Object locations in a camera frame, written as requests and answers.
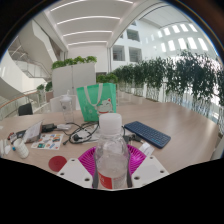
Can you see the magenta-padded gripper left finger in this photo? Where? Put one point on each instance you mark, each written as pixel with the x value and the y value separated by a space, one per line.
pixel 75 173

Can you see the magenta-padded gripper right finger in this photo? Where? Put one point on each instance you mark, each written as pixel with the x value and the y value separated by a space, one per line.
pixel 150 171

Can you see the clear red-labelled water bottle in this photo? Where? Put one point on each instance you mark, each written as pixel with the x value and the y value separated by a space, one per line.
pixel 111 156

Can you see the flat round red coaster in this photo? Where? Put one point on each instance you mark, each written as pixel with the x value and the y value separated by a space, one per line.
pixel 57 163

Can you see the white plastic packet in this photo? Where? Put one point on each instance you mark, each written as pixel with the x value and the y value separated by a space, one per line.
pixel 146 149

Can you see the dark blue keyboard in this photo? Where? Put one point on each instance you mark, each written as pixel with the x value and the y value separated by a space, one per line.
pixel 148 134

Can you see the colourful sticker sheet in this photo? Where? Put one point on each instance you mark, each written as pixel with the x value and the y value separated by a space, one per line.
pixel 47 141

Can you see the flat black power bank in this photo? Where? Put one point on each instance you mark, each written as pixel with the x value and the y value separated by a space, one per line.
pixel 49 128

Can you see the white grid-patterned mug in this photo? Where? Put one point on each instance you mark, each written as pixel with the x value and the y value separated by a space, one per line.
pixel 21 149

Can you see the clear white-lidded shaker bottle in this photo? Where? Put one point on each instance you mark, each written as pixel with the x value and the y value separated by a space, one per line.
pixel 67 110

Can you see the blue marker pen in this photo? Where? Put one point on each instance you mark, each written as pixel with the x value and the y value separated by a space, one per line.
pixel 13 148

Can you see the black wallet with white card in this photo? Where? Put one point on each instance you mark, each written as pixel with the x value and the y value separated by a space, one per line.
pixel 20 133

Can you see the white computer mouse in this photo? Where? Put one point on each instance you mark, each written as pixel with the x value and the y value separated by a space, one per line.
pixel 7 149

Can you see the green tote bag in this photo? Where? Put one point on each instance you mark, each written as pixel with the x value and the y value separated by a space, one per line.
pixel 91 103

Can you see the small red and black case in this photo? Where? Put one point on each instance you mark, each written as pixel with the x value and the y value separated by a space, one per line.
pixel 12 136

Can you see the black chair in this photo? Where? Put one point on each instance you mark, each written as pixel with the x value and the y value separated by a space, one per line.
pixel 25 109

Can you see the brown planter with green plants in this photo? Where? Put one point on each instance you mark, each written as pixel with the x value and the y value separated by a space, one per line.
pixel 106 78
pixel 48 91

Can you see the white cabinet topped with plants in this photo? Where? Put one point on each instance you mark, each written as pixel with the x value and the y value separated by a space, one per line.
pixel 73 78

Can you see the row of green plants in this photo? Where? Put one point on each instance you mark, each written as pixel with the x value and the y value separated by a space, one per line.
pixel 186 76

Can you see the ceiling light strips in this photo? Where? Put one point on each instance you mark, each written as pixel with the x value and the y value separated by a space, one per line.
pixel 88 20

